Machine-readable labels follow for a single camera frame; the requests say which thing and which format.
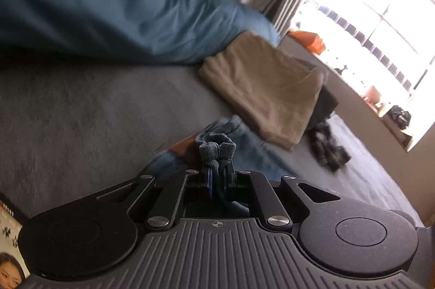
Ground magazine with face cover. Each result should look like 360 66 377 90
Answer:
0 196 33 289

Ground bright window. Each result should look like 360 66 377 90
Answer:
296 0 435 154

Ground black grey checked garment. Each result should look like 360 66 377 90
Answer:
307 121 352 172

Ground cardboard box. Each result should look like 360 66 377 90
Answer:
381 112 413 149

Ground dark clothes pile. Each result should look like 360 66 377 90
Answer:
387 105 412 130

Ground blue jeans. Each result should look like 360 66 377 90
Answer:
146 116 300 218

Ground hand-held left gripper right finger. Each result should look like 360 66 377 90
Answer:
218 167 341 233

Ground terracotta pot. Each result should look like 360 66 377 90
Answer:
363 85 381 104

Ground orange bag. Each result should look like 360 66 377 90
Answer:
289 30 326 55

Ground tan folded cloth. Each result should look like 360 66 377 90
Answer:
198 31 328 151

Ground dark grey garment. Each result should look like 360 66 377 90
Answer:
306 61 340 130

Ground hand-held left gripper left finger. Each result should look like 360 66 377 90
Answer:
96 165 215 232

